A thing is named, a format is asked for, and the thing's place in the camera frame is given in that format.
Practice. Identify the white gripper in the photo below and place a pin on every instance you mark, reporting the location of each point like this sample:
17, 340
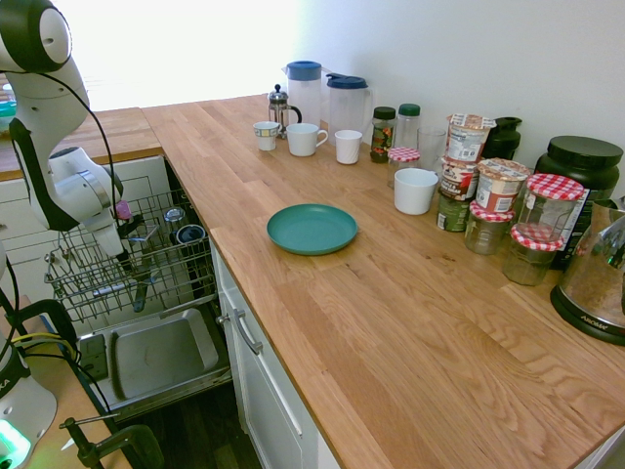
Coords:
105, 232

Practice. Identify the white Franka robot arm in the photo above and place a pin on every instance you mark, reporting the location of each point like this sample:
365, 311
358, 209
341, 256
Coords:
49, 98

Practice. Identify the stainless dishwasher door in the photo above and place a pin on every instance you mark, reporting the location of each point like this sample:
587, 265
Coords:
161, 352

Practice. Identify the clear glass in rack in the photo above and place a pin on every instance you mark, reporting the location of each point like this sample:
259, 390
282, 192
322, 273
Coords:
173, 217

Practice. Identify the dark blue mug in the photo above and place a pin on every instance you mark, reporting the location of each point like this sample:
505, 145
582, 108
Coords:
190, 234

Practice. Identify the black C-clamp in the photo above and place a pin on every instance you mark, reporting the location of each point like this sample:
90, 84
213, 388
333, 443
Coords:
132, 439
54, 312

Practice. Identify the white drawer front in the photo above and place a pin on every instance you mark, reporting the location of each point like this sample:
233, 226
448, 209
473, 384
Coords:
229, 288

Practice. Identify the metal cabinet knob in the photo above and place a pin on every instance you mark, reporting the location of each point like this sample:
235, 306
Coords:
222, 320

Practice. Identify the white cup patterned band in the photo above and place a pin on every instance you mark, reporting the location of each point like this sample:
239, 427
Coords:
266, 139

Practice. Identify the green plastic container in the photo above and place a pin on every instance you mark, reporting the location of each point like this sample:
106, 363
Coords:
6, 110

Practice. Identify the teal plastic plate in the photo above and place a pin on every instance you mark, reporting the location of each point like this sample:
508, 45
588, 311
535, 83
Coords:
312, 229

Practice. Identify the white cabinet door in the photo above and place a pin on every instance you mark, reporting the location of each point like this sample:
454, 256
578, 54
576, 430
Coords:
273, 405

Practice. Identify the glass French press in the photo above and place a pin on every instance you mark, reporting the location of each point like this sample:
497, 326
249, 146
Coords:
279, 110

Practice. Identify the clear pitcher light blue lid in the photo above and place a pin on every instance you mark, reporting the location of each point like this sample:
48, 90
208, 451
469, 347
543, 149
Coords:
303, 98

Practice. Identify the white ribbed cup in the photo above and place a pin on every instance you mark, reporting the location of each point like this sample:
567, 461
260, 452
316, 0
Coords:
348, 149

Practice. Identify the clear pitcher dark blue lid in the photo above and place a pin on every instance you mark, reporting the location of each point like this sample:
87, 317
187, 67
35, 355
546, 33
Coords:
349, 112

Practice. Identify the green-lid spice jar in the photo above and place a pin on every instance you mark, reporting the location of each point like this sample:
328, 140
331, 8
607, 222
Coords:
382, 137

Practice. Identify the glass jar red checkered lid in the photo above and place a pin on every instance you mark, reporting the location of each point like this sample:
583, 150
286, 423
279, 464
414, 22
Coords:
552, 210
488, 234
529, 264
403, 156

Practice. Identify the wide white cup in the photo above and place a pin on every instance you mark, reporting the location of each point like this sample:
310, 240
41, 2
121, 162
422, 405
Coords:
414, 195

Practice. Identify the clear bottle green lid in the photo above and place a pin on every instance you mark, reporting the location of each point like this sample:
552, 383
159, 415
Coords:
409, 127

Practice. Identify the clear drinking glass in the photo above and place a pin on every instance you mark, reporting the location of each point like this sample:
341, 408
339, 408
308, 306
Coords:
432, 146

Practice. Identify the green tin can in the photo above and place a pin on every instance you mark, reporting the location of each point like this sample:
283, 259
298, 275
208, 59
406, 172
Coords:
451, 215

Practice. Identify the oatmeal cup red label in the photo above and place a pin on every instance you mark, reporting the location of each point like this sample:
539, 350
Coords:
456, 181

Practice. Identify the stacked yogurt cups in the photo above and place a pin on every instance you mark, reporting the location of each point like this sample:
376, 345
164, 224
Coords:
469, 141

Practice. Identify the oatmeal cup white label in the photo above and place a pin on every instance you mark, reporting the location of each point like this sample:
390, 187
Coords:
498, 190

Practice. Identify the black shaker bottle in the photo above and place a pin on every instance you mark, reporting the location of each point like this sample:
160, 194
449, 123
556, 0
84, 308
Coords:
505, 141

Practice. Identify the stainless steel electric kettle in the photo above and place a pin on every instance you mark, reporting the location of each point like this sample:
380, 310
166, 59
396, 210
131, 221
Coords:
586, 283

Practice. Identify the black protein powder tub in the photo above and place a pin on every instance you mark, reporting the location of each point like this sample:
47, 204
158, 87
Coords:
581, 161

